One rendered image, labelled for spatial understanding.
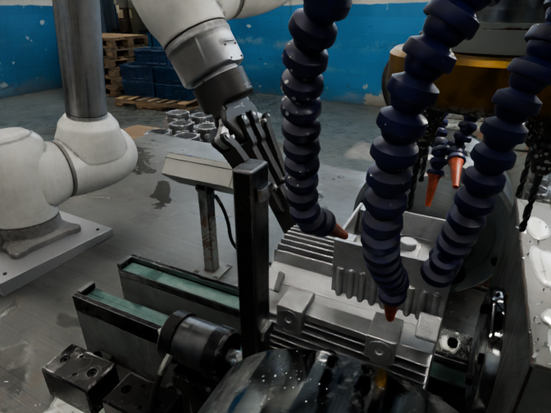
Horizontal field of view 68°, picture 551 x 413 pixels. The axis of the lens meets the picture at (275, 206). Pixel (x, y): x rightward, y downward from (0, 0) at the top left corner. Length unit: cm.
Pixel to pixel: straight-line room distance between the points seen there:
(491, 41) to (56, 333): 84
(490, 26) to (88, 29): 92
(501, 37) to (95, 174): 101
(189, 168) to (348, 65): 564
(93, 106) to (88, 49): 14
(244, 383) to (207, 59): 38
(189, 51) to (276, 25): 631
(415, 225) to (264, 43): 653
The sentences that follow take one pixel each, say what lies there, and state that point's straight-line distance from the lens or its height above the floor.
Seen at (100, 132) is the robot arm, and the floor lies 107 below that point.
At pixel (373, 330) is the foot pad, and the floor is 108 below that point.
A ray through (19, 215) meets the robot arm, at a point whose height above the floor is 92.
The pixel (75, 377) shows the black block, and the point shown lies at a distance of 74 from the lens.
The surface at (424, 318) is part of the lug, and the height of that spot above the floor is 109.
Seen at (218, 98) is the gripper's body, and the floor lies 126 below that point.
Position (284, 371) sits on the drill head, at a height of 116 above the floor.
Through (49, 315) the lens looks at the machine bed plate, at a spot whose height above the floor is 80.
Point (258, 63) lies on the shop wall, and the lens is 705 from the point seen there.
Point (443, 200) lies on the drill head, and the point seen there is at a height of 110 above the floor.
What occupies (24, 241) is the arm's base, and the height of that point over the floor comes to 85.
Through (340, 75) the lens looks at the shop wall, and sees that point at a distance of 645.
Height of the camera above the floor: 137
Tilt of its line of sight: 27 degrees down
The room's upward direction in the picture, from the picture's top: straight up
